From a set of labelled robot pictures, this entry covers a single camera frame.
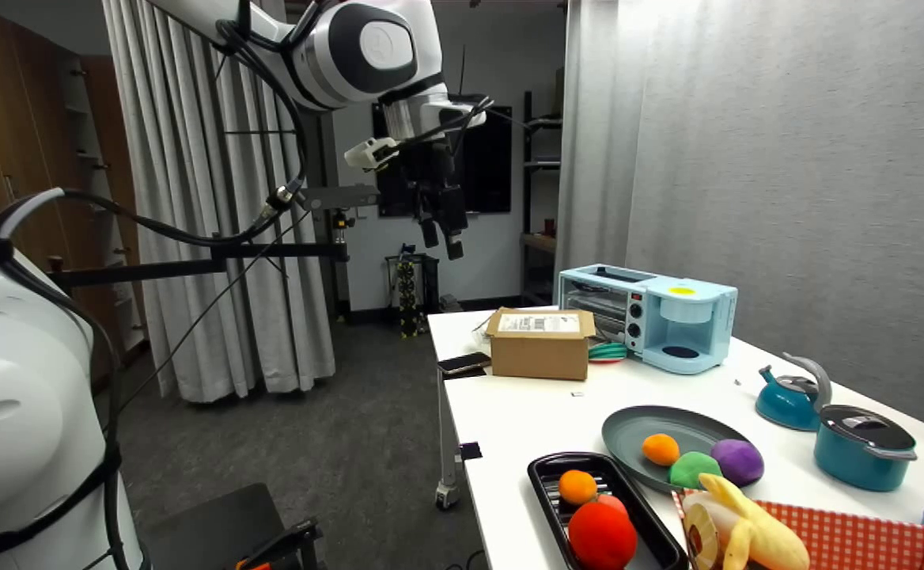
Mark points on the teal toy kettle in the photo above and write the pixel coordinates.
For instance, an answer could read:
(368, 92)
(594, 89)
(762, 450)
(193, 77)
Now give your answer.
(795, 400)

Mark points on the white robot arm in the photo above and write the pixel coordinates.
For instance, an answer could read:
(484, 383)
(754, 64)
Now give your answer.
(361, 53)

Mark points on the light blue toy oven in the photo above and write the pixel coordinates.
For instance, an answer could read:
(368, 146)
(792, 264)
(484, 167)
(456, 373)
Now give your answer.
(666, 322)

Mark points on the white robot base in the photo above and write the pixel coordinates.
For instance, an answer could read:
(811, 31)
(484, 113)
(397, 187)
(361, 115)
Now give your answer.
(61, 494)

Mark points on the orange plush on plate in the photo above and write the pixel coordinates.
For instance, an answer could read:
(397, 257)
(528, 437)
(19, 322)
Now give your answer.
(658, 446)

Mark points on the cardboard box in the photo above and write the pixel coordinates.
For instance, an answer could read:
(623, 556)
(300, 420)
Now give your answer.
(539, 342)

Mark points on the green plush ball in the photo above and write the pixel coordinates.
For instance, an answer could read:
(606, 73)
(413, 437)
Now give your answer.
(692, 467)

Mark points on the red plush ball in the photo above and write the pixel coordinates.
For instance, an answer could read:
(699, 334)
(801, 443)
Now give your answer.
(601, 537)

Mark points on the yellow plush toy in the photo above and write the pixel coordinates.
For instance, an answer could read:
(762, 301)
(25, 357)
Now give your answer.
(742, 528)

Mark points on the purple plush ball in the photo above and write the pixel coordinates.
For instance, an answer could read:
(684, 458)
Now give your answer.
(737, 461)

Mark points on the grey curtain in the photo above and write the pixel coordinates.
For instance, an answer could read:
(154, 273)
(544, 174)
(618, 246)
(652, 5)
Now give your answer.
(207, 146)

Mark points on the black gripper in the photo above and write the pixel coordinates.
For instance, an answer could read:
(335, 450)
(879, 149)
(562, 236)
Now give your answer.
(426, 182)

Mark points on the small orange plush ball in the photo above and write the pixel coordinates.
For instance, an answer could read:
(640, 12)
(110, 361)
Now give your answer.
(576, 485)

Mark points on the red polka dot box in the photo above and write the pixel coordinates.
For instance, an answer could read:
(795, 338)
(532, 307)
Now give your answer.
(830, 539)

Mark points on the teal toy pot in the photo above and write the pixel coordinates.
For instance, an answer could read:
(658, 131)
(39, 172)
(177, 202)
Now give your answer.
(860, 446)

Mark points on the black rectangular tray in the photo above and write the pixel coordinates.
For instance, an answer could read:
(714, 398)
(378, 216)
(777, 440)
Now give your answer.
(657, 547)

